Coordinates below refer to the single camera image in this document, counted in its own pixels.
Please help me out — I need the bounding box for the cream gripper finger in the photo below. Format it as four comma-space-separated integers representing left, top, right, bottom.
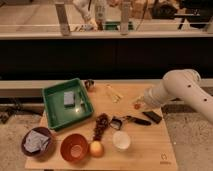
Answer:
133, 97, 144, 107

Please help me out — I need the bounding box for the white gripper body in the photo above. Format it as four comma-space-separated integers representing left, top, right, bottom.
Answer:
143, 85, 167, 109

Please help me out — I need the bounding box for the small red pepper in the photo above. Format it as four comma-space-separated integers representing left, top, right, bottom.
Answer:
134, 104, 140, 110

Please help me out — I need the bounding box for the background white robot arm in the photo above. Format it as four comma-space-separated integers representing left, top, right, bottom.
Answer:
73, 0, 98, 30

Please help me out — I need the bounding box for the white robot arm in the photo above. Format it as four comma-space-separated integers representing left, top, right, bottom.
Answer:
133, 69, 213, 124

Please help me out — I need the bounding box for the white paper cup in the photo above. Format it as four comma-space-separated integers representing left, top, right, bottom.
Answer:
112, 131, 131, 151

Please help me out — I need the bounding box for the wooden board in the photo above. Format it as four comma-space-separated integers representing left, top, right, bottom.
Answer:
25, 83, 178, 171

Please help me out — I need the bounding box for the dark red grape bunch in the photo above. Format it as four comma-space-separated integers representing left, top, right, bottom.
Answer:
93, 113, 109, 141

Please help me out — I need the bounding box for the small dark round object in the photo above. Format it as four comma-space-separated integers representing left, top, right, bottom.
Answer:
84, 79, 95, 91

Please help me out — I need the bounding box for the yellow orange fruit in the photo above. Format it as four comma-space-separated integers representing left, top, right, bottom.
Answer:
89, 141, 104, 157

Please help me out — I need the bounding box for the grey sponge block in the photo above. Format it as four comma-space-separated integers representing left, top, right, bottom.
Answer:
64, 91, 75, 106

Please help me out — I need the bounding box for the orange bowl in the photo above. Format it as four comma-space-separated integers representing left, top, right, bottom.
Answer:
60, 134, 89, 163

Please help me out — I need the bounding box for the green plastic tray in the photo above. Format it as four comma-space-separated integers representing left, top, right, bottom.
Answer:
42, 78, 94, 131

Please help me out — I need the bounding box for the dark purple bowl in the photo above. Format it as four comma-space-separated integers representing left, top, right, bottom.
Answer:
21, 127, 54, 157

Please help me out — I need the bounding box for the crumpled grey cloth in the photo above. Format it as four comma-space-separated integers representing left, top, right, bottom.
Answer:
24, 130, 49, 153

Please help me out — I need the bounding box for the black handled peeler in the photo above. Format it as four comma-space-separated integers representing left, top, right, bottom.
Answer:
109, 115, 151, 130

